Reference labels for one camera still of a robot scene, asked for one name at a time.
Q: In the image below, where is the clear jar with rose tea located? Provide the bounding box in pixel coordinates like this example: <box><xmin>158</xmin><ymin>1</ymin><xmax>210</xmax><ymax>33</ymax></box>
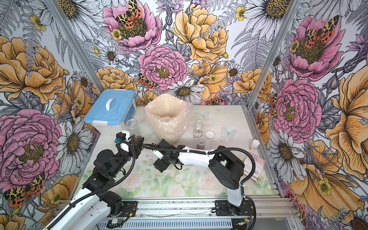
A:
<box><xmin>193</xmin><ymin>120</ymin><xmax>204</xmax><ymax>138</ymax></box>

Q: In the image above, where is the white jar lid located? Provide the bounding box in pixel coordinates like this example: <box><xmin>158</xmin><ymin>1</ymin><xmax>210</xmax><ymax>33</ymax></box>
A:
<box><xmin>205</xmin><ymin>130</ymin><xmax>215</xmax><ymax>140</ymax></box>

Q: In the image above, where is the clear jar dried tea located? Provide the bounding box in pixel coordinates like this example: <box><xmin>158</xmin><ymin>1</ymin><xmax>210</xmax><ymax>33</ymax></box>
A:
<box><xmin>126</xmin><ymin>119</ymin><xmax>141</xmax><ymax>136</ymax></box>

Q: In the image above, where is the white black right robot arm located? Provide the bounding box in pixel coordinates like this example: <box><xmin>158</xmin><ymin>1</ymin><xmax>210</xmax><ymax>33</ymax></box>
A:
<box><xmin>144</xmin><ymin>140</ymin><xmax>255</xmax><ymax>216</ymax></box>

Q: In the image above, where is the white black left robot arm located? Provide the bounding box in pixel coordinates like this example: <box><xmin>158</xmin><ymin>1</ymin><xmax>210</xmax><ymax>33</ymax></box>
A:
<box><xmin>45</xmin><ymin>132</ymin><xmax>144</xmax><ymax>230</ymax></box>

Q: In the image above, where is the bin with pink bag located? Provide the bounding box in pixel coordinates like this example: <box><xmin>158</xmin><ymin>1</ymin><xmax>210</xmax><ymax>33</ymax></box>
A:
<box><xmin>144</xmin><ymin>94</ymin><xmax>192</xmax><ymax>144</ymax></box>

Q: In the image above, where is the blue lidded storage box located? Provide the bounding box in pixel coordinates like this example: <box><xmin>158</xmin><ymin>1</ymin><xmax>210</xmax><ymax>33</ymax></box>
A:
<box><xmin>84</xmin><ymin>89</ymin><xmax>137</xmax><ymax>135</ymax></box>

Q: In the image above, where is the small white capped bottle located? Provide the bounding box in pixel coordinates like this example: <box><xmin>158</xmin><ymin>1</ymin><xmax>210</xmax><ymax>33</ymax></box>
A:
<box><xmin>249</xmin><ymin>140</ymin><xmax>260</xmax><ymax>151</ymax></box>

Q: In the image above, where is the pink white paper packet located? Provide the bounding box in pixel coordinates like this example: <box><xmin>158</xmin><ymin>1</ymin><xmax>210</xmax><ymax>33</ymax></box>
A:
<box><xmin>243</xmin><ymin>153</ymin><xmax>265</xmax><ymax>182</ymax></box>

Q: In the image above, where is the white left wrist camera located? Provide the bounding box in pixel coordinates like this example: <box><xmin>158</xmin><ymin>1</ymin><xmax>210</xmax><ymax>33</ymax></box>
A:
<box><xmin>114</xmin><ymin>130</ymin><xmax>130</xmax><ymax>144</ymax></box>

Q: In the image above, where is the left black corrugated cable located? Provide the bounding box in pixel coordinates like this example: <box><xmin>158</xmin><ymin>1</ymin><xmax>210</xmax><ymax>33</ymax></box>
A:
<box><xmin>45</xmin><ymin>139</ymin><xmax>136</xmax><ymax>230</ymax></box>

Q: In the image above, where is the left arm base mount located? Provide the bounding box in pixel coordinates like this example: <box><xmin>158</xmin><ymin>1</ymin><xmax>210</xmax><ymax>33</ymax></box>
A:
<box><xmin>107</xmin><ymin>200</ymin><xmax>138</xmax><ymax>219</ymax></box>

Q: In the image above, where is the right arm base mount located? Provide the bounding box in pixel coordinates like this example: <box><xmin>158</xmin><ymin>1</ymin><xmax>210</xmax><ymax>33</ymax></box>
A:
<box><xmin>215</xmin><ymin>199</ymin><xmax>255</xmax><ymax>217</ymax></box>

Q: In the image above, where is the aluminium front rail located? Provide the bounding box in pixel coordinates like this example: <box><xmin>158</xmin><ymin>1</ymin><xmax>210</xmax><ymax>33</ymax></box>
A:
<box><xmin>54</xmin><ymin>197</ymin><xmax>300</xmax><ymax>230</ymax></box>

